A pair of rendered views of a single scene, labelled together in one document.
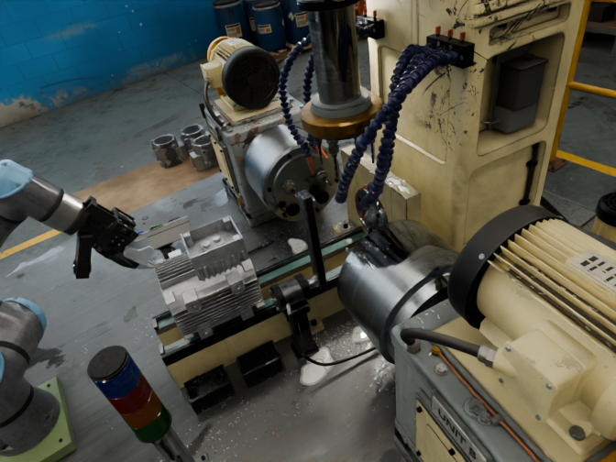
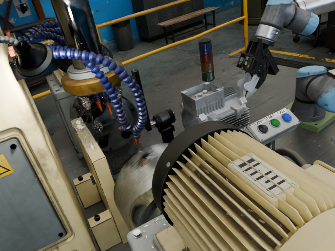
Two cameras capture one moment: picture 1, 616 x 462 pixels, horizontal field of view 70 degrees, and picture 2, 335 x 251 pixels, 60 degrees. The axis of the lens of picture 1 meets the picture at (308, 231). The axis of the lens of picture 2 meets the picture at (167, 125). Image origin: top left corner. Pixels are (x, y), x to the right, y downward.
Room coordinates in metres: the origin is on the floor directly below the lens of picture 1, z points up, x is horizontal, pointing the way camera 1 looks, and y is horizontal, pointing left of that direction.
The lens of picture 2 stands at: (1.72, 0.02, 1.59)
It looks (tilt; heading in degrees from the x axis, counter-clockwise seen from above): 31 degrees down; 177
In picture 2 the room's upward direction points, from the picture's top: 11 degrees counter-clockwise
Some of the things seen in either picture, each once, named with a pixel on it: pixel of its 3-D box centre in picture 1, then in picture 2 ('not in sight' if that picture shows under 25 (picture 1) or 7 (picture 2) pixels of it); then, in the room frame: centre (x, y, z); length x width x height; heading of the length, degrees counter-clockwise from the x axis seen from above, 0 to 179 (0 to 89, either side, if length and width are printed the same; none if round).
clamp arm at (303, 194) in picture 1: (313, 243); (142, 101); (0.72, -0.01, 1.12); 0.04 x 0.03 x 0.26; 109
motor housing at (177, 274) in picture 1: (210, 283); (214, 117); (0.77, 0.25, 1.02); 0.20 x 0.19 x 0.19; 109
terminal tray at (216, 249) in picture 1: (214, 247); (203, 99); (0.78, 0.21, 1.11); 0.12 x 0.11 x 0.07; 109
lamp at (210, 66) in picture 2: (138, 404); (207, 65); (0.42, 0.33, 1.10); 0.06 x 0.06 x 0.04
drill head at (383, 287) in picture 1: (420, 302); (101, 113); (0.57, -0.19, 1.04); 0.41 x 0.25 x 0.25; 19
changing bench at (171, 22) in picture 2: not in sight; (190, 26); (-4.30, 1.19, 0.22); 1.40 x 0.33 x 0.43; 116
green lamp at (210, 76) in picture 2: (148, 418); (208, 74); (0.42, 0.33, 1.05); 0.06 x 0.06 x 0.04
